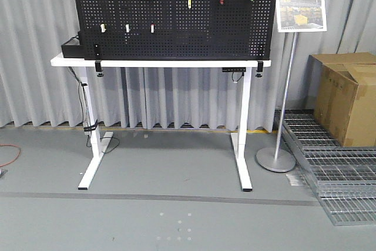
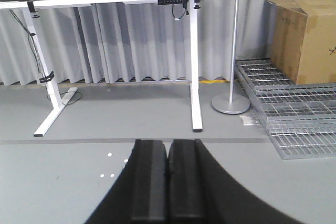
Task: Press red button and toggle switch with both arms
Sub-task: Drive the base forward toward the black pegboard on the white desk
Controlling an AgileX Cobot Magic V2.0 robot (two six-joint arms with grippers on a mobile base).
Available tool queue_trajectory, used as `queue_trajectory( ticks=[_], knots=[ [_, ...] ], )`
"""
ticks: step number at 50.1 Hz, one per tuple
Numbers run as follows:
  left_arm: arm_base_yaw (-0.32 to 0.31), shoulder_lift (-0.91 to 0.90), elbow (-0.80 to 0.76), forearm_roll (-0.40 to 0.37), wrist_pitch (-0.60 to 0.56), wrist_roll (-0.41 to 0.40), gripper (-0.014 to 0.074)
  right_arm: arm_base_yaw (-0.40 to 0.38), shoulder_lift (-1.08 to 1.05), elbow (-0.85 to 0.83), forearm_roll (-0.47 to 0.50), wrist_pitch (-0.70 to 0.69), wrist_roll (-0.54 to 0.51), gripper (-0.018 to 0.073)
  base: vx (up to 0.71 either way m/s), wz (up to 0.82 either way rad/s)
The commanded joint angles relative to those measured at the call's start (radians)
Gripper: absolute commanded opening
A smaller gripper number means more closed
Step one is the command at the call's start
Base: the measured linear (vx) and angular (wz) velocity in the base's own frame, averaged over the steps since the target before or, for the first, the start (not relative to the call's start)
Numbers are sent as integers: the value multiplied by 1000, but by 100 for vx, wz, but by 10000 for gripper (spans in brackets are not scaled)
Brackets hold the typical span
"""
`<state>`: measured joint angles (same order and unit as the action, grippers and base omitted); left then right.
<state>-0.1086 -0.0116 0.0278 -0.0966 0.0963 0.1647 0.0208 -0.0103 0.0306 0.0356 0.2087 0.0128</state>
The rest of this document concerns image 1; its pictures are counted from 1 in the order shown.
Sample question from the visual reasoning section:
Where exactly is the metal floor grating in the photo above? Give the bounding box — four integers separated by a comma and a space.
282, 109, 375, 226

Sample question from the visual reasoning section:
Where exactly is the left black desk clamp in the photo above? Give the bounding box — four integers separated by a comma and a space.
94, 43, 103, 78

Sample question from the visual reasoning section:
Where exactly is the silver sign stand pole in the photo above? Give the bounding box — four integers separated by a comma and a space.
256, 32, 298, 173

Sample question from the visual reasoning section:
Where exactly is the framed picture sign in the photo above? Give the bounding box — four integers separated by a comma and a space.
276, 0, 327, 33

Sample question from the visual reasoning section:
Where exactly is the black desk clamp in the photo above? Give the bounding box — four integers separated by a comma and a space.
94, 43, 103, 78
255, 45, 264, 78

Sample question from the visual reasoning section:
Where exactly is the black perforated pegboard panel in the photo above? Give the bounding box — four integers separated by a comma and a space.
75, 0, 276, 61

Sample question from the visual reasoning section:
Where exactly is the brown cardboard box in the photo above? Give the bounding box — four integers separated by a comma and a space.
309, 52, 375, 147

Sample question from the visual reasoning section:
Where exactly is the black power cable under desk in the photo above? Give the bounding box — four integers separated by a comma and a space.
68, 66, 120, 155

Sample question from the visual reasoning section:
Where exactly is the right black desk clamp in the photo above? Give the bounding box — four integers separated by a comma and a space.
255, 45, 264, 78

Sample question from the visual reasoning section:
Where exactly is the orange cable on floor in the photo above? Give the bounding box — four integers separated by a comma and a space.
0, 144, 22, 168

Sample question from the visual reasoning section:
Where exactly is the black box on desk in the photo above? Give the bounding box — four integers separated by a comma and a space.
61, 31, 85, 58

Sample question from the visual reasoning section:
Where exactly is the white standing desk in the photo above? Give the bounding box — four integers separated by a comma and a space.
51, 53, 271, 192

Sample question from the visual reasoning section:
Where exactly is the small yellow-tipped white switch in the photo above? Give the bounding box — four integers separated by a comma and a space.
100, 24, 106, 33

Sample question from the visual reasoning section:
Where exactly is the black desk control box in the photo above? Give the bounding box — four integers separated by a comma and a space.
221, 67, 246, 73

